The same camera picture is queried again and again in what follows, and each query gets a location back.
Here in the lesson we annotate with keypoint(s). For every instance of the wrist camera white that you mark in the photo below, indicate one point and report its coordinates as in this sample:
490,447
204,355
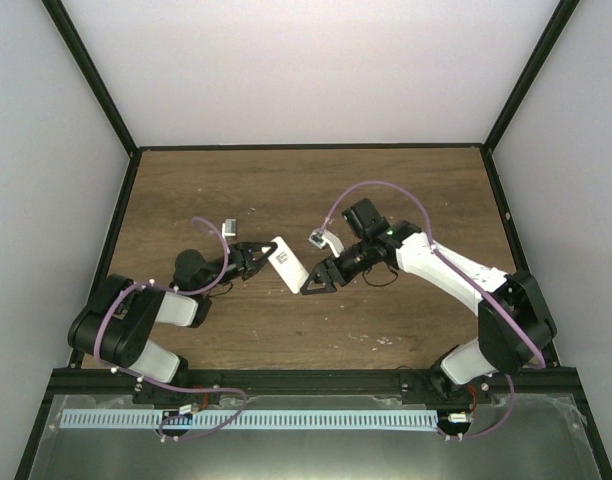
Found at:
229,232
325,239

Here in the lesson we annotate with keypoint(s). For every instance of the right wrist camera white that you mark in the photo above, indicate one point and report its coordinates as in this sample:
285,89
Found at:
325,239

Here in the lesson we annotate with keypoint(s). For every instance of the light blue cable duct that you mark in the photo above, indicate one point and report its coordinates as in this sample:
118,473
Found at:
388,420

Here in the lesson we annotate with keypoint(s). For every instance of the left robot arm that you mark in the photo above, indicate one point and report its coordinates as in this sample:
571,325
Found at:
116,323

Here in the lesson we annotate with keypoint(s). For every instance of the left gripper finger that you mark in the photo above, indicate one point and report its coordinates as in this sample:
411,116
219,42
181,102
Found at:
263,247
259,261

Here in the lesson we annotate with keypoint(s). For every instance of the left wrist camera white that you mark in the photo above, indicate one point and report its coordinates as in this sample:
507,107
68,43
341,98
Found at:
229,232

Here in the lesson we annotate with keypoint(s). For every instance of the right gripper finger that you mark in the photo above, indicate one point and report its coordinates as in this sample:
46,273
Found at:
313,288
317,275

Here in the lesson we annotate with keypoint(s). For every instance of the white remote control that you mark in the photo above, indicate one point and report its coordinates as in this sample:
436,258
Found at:
288,266

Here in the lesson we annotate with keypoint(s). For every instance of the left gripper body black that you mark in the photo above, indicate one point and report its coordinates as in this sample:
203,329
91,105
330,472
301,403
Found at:
243,271

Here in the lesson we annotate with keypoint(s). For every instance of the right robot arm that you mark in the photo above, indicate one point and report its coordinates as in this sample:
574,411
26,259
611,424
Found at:
514,323

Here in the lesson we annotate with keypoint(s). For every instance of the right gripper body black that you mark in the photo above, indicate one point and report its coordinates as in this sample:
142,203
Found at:
345,274

